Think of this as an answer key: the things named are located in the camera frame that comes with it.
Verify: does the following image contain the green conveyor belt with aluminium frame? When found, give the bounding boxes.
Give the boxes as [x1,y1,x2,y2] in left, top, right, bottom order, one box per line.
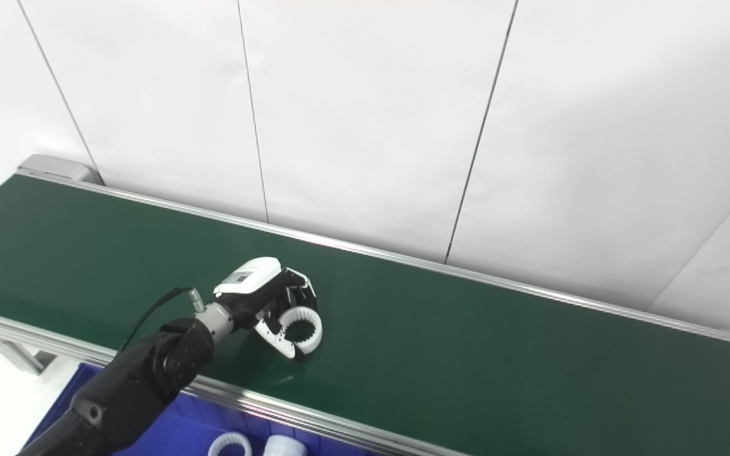
[0,154,730,456]

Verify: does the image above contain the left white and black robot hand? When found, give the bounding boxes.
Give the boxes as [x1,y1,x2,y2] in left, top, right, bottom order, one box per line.
[213,256,319,360]

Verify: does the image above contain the blue plastic bin with white parts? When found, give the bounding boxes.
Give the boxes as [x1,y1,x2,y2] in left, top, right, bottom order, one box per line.
[23,362,380,456]

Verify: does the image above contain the grey conveyor support leg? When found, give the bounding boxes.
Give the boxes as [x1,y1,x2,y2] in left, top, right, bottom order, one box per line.
[0,331,56,376]

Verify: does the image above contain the white toothed plastic ring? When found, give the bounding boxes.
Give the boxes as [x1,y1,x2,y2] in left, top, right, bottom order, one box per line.
[278,306,324,355]
[207,431,253,456]
[263,434,309,456]

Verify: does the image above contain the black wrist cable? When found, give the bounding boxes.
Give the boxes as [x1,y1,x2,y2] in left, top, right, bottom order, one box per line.
[117,286,207,354]

